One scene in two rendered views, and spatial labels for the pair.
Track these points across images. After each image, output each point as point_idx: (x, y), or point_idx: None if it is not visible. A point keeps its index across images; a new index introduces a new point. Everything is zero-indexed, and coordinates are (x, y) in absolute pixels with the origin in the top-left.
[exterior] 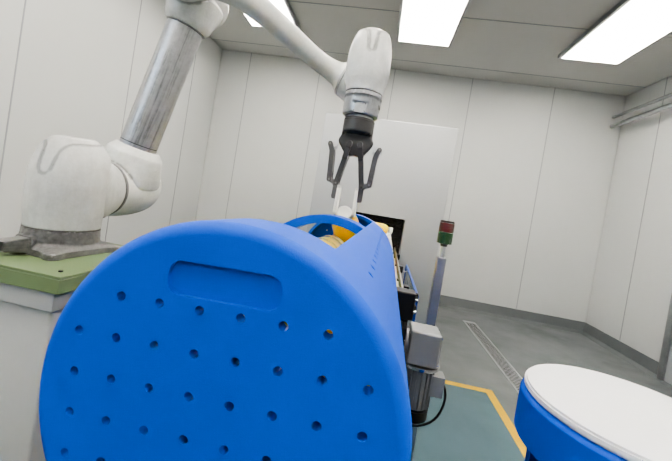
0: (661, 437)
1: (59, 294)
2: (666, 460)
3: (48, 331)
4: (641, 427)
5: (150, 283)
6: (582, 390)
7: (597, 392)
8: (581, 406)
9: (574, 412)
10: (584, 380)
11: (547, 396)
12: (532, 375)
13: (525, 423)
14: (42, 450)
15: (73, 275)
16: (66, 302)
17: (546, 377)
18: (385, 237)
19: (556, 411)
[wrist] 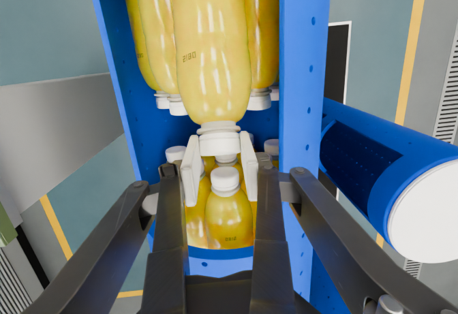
0: (441, 239)
1: (17, 233)
2: (422, 257)
3: (30, 206)
4: (437, 234)
5: None
6: (432, 206)
7: (444, 203)
8: (413, 229)
9: (402, 238)
10: (449, 187)
11: (395, 228)
12: (403, 203)
13: (374, 211)
14: (83, 156)
15: (0, 235)
16: (14, 214)
17: (414, 200)
18: (321, 9)
19: (390, 239)
